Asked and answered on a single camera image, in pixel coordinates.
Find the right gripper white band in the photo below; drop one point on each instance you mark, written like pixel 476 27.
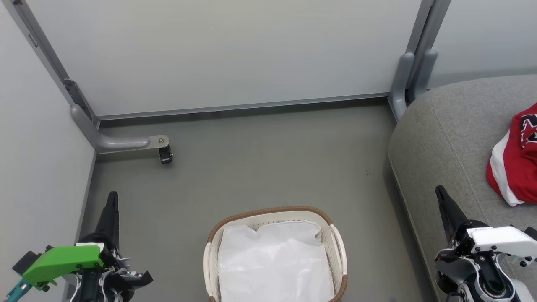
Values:
pixel 499 241

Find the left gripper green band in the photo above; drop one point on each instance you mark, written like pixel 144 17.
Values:
pixel 63 260

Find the red garment with white stripe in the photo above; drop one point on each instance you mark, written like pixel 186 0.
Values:
pixel 518 176

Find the cream laundry basket brown rim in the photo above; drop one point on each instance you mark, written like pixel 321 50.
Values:
pixel 340 251

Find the grey partition foot with plate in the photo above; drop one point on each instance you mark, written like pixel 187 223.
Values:
pixel 113 142

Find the grey fabric sofa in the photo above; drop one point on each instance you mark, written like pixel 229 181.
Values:
pixel 444 138

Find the small black caster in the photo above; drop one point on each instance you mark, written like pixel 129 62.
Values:
pixel 165 155

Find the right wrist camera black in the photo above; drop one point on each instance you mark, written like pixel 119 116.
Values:
pixel 532 233

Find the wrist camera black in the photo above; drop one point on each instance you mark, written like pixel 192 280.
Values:
pixel 27 262
pixel 532 233

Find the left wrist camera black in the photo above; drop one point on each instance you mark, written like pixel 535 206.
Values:
pixel 27 262

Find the black bracket on frame rail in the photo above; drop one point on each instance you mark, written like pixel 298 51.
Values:
pixel 79 100

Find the aluminium partition base rail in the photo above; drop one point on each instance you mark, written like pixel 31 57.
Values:
pixel 251 106

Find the grey partition frame rail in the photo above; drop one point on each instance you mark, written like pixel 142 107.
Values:
pixel 42 46

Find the grey partition corner post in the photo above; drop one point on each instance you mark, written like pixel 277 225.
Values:
pixel 428 21

